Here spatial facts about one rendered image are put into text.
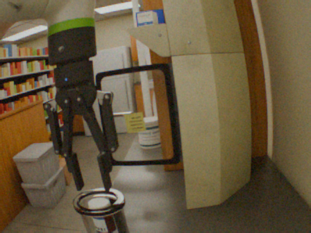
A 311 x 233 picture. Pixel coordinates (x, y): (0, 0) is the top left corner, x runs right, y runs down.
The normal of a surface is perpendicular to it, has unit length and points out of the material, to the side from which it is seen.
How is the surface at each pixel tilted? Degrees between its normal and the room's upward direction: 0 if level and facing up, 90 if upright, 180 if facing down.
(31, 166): 95
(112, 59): 90
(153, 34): 90
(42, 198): 96
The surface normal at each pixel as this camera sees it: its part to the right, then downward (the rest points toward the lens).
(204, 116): -0.07, 0.20
